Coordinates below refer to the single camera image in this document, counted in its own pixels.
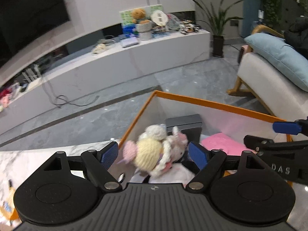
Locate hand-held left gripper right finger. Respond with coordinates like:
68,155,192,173
186,141,267,191

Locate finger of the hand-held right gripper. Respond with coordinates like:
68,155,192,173
273,119,308,135
244,135,272,150

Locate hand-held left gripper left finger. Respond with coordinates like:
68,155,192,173
43,141,122,191

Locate pink card holder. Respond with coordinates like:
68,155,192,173
200,132,255,153

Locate black box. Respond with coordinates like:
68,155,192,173
165,114,203,147

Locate panda plush with striped front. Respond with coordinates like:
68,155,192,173
131,162,196,186

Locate cream and pink crochet doll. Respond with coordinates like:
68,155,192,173
120,124,188,177

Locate light blue cushion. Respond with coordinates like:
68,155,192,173
244,33,308,92

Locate white marble media console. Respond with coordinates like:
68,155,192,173
0,23,211,109

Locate black jacket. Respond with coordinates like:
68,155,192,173
284,16,308,58

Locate white router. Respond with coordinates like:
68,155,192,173
22,65,41,83

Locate silver laptop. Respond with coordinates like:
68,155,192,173
121,38,139,48

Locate pink packets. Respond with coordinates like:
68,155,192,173
0,87,12,111

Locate tall potted plant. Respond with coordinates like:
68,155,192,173
189,0,243,58

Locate small toy vehicles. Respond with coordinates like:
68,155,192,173
179,19,201,34

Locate round patterned plate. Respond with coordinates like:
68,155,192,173
166,13,181,30

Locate colourful painting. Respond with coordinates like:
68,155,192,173
119,4,162,38

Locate round white hand fan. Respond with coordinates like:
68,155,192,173
150,10,169,27

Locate brown teddy bear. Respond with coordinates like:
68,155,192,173
131,8,147,24

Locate white armchair with wooden frame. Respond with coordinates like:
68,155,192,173
227,25,308,128

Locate black cable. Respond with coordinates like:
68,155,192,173
42,76,100,107

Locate black wall television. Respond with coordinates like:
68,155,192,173
0,0,70,66

